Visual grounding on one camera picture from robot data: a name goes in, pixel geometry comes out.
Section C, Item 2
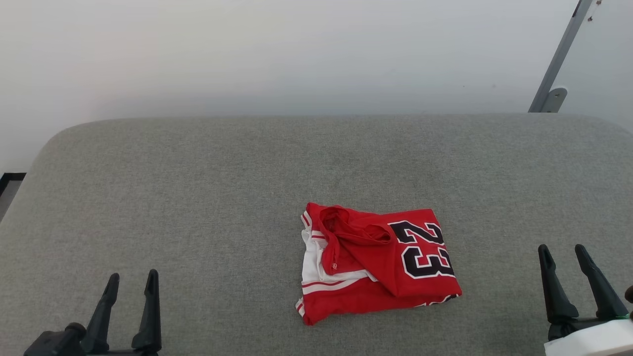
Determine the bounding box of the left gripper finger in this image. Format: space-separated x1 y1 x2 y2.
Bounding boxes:
81 273 121 355
131 269 163 353

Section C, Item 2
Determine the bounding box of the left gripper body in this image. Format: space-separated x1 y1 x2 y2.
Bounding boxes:
23 322 160 356

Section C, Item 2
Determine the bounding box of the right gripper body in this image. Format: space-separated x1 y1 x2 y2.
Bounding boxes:
548 316 629 341

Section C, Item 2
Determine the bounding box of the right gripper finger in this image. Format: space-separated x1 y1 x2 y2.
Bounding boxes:
574 244 630 320
538 244 580 325

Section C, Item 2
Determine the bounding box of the red basketball jersey number 23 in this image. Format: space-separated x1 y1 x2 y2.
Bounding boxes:
295 202 463 326

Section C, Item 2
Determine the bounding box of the black skirting strip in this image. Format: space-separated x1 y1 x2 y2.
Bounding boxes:
0 172 27 196

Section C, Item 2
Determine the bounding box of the grey metal pole bracket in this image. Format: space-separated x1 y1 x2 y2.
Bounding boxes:
543 87 569 114

